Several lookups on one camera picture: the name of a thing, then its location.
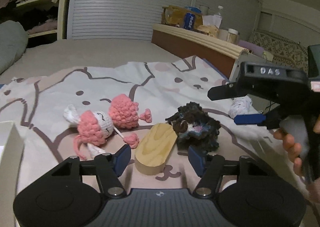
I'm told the white speckled crochet toy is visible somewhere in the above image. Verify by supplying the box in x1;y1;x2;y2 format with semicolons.
228;96;252;119

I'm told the pink crochet doll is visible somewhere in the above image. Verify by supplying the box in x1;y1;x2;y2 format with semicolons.
63;94;152;160

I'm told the dark crochet flower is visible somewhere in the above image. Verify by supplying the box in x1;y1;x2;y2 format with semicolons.
165;102;221;153

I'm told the oval wooden block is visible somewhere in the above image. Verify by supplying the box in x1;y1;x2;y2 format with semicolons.
135;123;177;176

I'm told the person right hand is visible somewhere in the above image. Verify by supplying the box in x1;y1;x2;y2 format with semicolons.
273;128;319;204

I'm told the cartoon cat patterned cloth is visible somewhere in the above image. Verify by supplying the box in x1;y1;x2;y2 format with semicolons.
1;56;307;195

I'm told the white jar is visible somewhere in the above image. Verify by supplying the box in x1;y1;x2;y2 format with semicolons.
227;28;239;44

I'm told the white cardboard box tray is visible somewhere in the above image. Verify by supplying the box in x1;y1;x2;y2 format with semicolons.
1;121;24;226

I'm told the wooden headboard ledge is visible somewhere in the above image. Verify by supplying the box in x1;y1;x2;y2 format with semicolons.
151;24;247;77

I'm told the tissue pack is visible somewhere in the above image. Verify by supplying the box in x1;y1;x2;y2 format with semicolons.
202;14;222;29

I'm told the clear plastic bottle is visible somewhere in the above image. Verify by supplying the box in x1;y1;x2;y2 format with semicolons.
214;5;223;29

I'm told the blue pepsi can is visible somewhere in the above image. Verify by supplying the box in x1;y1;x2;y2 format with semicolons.
183;12;196;30

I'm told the brown cardboard box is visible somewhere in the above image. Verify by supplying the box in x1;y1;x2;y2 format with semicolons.
161;5;203;29

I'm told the grey-green duvet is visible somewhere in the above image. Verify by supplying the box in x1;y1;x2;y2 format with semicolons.
0;20;29;74

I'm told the cream wall shelf unit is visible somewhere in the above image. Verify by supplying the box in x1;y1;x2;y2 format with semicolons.
1;0;69;48

